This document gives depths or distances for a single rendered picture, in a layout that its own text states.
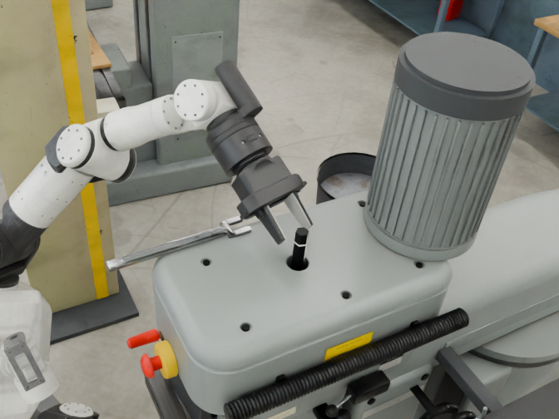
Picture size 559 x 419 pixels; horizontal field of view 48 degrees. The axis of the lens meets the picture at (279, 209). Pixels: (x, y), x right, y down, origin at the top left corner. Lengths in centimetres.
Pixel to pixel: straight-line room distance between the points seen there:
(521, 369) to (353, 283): 59
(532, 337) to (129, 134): 95
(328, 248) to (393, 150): 20
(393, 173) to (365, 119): 406
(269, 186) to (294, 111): 406
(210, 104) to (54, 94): 175
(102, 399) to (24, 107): 136
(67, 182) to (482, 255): 81
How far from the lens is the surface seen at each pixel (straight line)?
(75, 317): 344
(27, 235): 128
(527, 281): 136
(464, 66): 97
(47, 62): 264
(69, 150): 116
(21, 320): 134
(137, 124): 111
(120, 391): 317
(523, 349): 148
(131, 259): 103
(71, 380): 325
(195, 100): 101
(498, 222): 144
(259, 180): 99
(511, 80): 96
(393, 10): 649
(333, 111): 511
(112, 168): 119
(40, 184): 123
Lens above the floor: 262
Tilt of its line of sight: 40 degrees down
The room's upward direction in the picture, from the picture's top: 6 degrees clockwise
